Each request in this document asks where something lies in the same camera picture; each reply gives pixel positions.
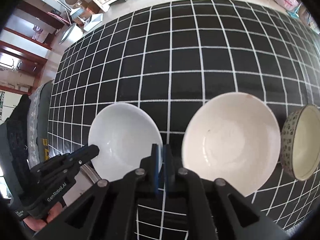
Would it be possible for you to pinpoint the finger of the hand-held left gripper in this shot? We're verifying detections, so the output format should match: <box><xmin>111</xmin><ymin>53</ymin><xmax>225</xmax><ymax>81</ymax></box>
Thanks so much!
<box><xmin>30</xmin><ymin>144</ymin><xmax>100</xmax><ymax>173</ymax></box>
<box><xmin>45</xmin><ymin>154</ymin><xmax>98</xmax><ymax>178</ymax></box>

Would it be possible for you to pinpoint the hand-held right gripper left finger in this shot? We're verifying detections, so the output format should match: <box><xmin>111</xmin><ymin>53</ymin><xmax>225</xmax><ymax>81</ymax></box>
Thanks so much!
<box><xmin>32</xmin><ymin>144</ymin><xmax>163</xmax><ymax>240</ymax></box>

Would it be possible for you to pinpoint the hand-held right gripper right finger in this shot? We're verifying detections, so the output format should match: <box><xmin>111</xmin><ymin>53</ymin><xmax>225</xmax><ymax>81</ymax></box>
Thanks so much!
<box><xmin>164</xmin><ymin>144</ymin><xmax>290</xmax><ymax>240</ymax></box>

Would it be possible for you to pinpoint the plain white plate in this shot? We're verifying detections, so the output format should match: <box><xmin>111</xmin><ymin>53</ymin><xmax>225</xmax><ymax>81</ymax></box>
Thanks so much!
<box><xmin>79</xmin><ymin>164</ymin><xmax>100</xmax><ymax>187</ymax></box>

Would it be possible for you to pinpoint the white bowl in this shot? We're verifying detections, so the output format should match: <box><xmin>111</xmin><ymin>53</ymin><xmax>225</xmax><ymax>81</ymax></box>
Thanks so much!
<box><xmin>88</xmin><ymin>102</ymin><xmax>163</xmax><ymax>182</ymax></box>

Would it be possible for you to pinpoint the cream bowl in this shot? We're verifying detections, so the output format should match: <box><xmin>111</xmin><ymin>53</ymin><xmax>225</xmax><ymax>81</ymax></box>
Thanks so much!
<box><xmin>181</xmin><ymin>92</ymin><xmax>282</xmax><ymax>197</ymax></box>

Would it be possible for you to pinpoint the brown patterned bowl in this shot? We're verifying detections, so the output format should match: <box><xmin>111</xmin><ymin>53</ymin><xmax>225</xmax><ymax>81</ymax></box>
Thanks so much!
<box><xmin>279</xmin><ymin>104</ymin><xmax>320</xmax><ymax>182</ymax></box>

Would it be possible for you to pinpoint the person's left hand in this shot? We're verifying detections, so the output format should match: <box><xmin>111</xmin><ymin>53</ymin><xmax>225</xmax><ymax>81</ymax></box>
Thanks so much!
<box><xmin>24</xmin><ymin>202</ymin><xmax>67</xmax><ymax>233</ymax></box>

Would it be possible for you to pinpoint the black clothing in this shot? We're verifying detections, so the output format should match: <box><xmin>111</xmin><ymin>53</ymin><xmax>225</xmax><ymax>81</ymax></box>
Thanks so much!
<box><xmin>4</xmin><ymin>94</ymin><xmax>33</xmax><ymax>188</ymax></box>

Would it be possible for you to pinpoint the black checked tablecloth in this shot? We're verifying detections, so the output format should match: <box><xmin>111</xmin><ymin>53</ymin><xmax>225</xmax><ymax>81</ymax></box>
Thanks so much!
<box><xmin>47</xmin><ymin>0</ymin><xmax>320</xmax><ymax>230</ymax></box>

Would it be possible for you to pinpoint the cardboard box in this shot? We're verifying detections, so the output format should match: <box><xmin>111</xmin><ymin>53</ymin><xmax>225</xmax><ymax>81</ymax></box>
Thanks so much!
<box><xmin>75</xmin><ymin>1</ymin><xmax>100</xmax><ymax>15</ymax></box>

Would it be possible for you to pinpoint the arched floor mirror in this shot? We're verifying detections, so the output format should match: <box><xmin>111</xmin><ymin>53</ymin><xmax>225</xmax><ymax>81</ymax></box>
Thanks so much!
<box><xmin>299</xmin><ymin>2</ymin><xmax>320</xmax><ymax>34</ymax></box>

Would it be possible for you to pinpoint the dark red door frame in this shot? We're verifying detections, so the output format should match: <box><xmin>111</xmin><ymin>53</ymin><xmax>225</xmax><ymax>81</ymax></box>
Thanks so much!
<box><xmin>17</xmin><ymin>0</ymin><xmax>65</xmax><ymax>45</ymax></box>
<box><xmin>0</xmin><ymin>27</ymin><xmax>48</xmax><ymax>80</ymax></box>

